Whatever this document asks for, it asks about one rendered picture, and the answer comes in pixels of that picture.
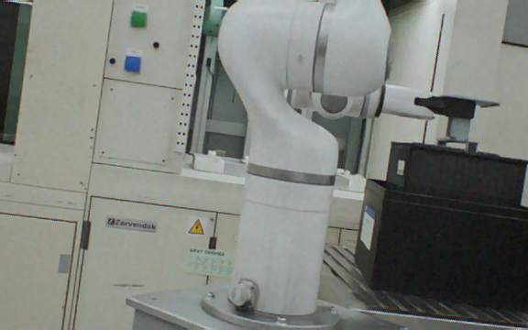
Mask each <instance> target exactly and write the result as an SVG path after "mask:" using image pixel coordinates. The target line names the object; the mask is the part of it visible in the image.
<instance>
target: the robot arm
mask: <svg viewBox="0 0 528 330"><path fill-rule="evenodd" d="M220 25H221V27H220V29H219V35H218V37H217V41H218V49H219V54H220V57H221V61H222V63H223V65H224V67H225V70H226V72H227V74H228V76H229V78H230V80H231V81H232V83H233V85H234V86H235V87H236V90H237V92H238V93H239V95H240V97H241V99H242V101H243V103H244V106H245V108H246V109H247V115H248V118H249V123H250V151H249V158H248V165H247V177H246V183H245V190H244V196H243V203H242V209H241V216H240V222H239V228H238V235H237V242H236V254H235V260H234V267H233V272H232V279H231V286H230V287H225V288H218V289H212V290H210V291H207V292H205V293H204V294H203V298H202V307H203V308H204V309H205V310H206V311H207V312H208V313H210V314H212V315H214V316H216V317H219V318H221V319H224V320H226V321H228V322H231V323H234V324H237V325H243V326H246V327H250V328H255V329H259V330H335V329H336V328H338V327H339V325H340V319H341V316H340V313H339V312H338V311H337V310H336V307H334V306H329V305H327V304H325V303H323V302H319V301H317V298H318V292H319V286H320V279H321V273H322V267H323V261H324V254H325V243H326V237H327V230H328V225H329V218H330V213H331V206H332V200H333V193H334V188H335V181H336V170H337V163H338V144H337V141H336V139H335V138H334V137H333V136H332V135H331V134H330V132H329V131H328V130H326V129H325V128H323V127H322V126H319V125H318V124H316V123H315V122H313V121H312V120H310V119H308V118H306V117H305V116H303V115H301V114H298V113H297V112H296V111H294V110H293V109H292V108H291V107H290V106H289V105H288V103H287V102H286V100H285V97H284V91H285V90H287V89H290V90H291V106H292V107H293V108H299V109H306V110H313V111H317V112H318V113H319V114H320V115H322V116H324V117H326V118H330V119H337V118H340V117H343V116H355V117H362V118H368V119H372V118H373V116H375V117H379V115H380V113H384V114H389V115H394V116H404V117H409V118H416V119H422V120H433V119H435V116H434V114H436V115H442V116H444V115H445V116H447V117H448V115H451V116H455V117H463V118H469V119H473V118H474V116H475V111H476V105H477V103H476V102H471V101H465V100H457V99H454V100H451V99H445V98H439V97H438V95H437V93H431V92H427V91H422V90H416V89H412V88H405V87H400V86H393V85H387V84H386V81H387V80H389V78H390V77H391V70H392V65H393V59H394V45H393V35H392V33H391V26H390V23H389V19H388V17H387V15H386V12H385V10H384V7H383V5H382V3H381V1H380V0H319V2H315V1H306V0H240V1H239V2H237V3H235V4H234V5H233V6H232V7H231V8H230V9H229V10H228V11H227V13H226V14H225V17H224V19H223V20H222V22H221V24H220ZM437 97H438V98H437Z"/></svg>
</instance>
